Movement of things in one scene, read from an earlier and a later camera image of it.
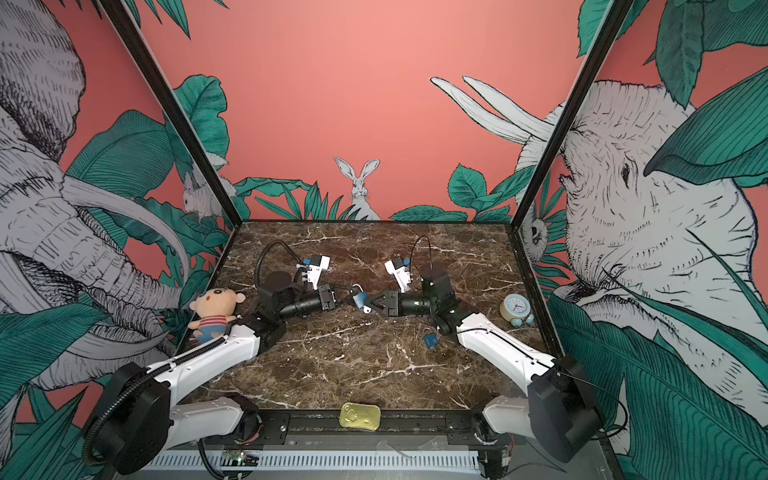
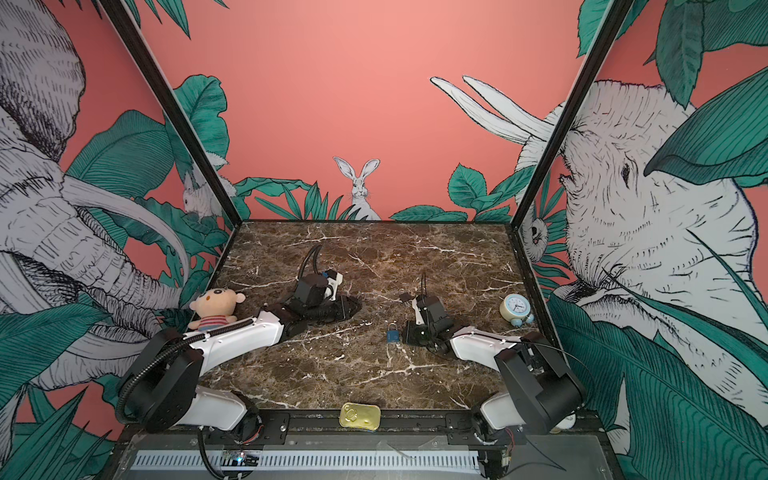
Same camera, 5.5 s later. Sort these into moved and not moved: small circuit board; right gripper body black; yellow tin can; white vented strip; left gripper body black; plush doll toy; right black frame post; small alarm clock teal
Moved: right gripper body black; left gripper body black
Not moved: yellow tin can; plush doll toy; small alarm clock teal; right black frame post; small circuit board; white vented strip
